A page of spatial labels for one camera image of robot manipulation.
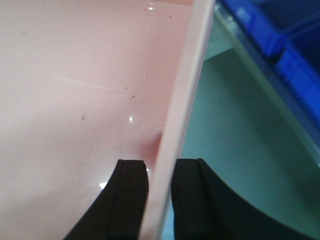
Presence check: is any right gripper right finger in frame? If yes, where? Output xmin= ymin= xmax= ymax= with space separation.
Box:
xmin=171 ymin=158 xmax=320 ymax=240

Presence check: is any blue plastic crate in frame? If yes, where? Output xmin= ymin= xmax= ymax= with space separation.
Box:
xmin=222 ymin=0 xmax=320 ymax=142

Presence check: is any pink plastic bin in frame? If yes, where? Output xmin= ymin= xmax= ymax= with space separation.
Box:
xmin=0 ymin=0 xmax=215 ymax=240

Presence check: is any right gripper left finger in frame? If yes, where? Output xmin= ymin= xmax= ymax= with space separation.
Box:
xmin=65 ymin=159 xmax=149 ymax=240

